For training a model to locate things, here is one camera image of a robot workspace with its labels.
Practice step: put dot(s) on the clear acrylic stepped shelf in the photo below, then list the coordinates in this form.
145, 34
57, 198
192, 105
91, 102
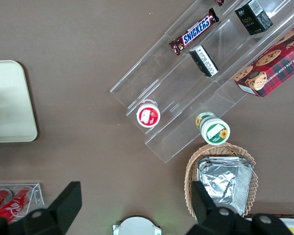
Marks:
176, 93

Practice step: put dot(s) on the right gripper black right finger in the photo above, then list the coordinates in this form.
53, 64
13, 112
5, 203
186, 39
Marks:
205, 210

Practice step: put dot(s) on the red lid yogurt cup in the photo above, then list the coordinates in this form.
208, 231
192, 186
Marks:
148, 115

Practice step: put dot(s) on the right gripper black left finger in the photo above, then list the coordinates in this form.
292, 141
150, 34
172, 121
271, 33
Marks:
63, 205

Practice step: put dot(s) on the red tartan cookie box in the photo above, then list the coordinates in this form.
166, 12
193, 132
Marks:
272, 66

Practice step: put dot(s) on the oval light wicker basket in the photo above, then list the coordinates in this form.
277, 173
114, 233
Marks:
192, 171

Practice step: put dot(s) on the beige plastic tray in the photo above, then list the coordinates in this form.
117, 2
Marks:
9, 102

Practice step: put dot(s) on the clear acrylic bottle rack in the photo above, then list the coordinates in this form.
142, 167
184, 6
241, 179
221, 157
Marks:
36, 195

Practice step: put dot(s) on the red cola bottle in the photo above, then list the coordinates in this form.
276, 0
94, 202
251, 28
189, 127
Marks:
0, 199
14, 203

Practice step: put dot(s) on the stack of foil trays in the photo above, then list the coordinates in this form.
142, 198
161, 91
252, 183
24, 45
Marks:
225, 181

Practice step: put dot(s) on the green lid yogurt cup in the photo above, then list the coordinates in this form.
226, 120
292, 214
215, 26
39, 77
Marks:
214, 131

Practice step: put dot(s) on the small black box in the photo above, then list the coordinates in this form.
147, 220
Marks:
205, 61
252, 18

